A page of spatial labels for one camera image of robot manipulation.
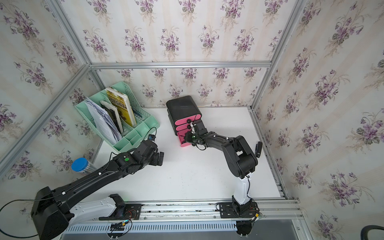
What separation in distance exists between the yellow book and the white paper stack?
124mm

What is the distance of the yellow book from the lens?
923 millimetres

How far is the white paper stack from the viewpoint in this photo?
2.66ft
